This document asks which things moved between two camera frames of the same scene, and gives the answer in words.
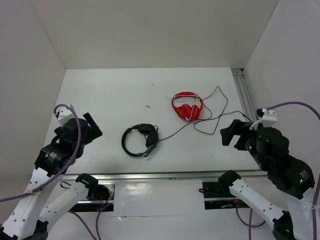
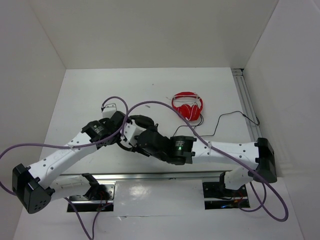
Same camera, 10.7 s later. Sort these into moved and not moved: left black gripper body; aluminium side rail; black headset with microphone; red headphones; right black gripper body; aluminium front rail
Moved: right black gripper body; black headset with microphone; left black gripper body
Not moved: aluminium front rail; aluminium side rail; red headphones
